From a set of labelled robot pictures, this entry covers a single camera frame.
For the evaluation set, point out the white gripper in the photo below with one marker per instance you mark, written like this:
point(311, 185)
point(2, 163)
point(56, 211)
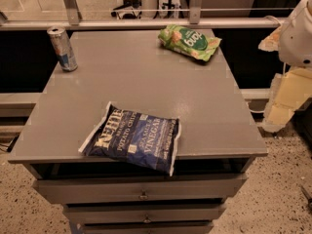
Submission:
point(296, 44)

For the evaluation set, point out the green rice chip bag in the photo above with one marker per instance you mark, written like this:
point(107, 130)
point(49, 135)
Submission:
point(188, 42)

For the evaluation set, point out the blue kettle chip bag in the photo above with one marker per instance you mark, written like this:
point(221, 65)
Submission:
point(136, 138)

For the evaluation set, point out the grey drawer cabinet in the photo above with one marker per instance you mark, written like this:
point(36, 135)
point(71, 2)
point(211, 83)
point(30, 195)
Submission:
point(131, 70)

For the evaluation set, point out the middle grey drawer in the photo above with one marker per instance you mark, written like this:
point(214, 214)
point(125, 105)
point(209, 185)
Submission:
point(144, 213)

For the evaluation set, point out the grey drawer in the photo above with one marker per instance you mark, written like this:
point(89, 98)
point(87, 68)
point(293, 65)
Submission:
point(144, 213)
point(140, 189)
point(199, 227)

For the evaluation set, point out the black office chair base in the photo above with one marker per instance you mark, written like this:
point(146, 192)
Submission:
point(134, 4)

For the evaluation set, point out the bottom grey drawer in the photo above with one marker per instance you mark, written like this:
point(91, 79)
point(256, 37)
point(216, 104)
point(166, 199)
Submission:
point(199, 227)

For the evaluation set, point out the top grey drawer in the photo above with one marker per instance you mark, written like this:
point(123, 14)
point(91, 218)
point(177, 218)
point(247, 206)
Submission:
point(140, 189)

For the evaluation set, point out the silver blue energy drink can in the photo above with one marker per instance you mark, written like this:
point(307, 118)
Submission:
point(62, 47)

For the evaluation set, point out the metal railing frame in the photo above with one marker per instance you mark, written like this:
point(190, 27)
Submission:
point(98, 14)

